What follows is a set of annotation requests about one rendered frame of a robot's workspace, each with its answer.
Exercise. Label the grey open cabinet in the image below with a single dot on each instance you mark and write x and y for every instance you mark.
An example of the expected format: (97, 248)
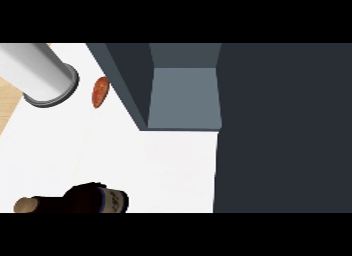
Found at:
(180, 96)

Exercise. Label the dark grey cabinet door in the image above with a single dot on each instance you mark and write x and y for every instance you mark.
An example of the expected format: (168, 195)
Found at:
(288, 126)

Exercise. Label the dark wine bottle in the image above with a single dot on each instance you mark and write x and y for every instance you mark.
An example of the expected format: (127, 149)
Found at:
(85, 200)

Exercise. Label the orange oval vegetable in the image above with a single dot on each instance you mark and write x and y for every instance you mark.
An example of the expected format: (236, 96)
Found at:
(100, 91)

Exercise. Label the white cylinder with grey rim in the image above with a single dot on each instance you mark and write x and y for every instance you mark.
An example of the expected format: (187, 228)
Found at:
(34, 71)

